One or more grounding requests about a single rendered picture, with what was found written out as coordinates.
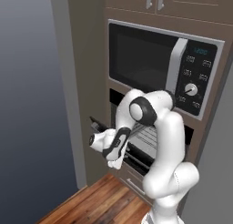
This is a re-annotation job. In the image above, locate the dark oven door handle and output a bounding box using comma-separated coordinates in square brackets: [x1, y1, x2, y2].
[89, 116, 107, 133]

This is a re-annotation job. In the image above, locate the silver microwave door handle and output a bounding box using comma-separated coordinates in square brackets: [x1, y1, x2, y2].
[166, 37, 189, 96]

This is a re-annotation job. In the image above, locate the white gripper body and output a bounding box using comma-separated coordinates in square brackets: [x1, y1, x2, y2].
[106, 157, 125, 171]

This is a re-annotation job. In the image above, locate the brown tall cabinet housing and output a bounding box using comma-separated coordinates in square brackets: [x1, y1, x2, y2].
[66, 0, 233, 206]

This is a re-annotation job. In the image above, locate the black oven door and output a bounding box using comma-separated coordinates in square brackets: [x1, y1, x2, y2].
[89, 116, 153, 177]

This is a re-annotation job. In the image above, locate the black microwave door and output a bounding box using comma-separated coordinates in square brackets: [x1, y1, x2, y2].
[108, 22, 189, 96]

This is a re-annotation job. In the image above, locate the metal oven rack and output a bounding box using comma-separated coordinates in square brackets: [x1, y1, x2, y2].
[129, 122, 159, 159]

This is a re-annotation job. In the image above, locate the white microwave knob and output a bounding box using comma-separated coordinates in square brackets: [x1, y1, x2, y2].
[184, 82, 199, 97]

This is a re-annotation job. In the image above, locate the brown drawer front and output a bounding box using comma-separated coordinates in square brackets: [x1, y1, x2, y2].
[117, 166, 156, 205]

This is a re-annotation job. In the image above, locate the black built-in oven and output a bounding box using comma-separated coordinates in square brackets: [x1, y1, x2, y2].
[108, 87, 195, 178]

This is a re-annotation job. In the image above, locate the silver drawer handle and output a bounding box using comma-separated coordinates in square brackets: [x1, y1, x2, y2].
[125, 178, 147, 196]

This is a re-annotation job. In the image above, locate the silver black microwave oven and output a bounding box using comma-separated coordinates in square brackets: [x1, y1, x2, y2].
[107, 18, 226, 122]

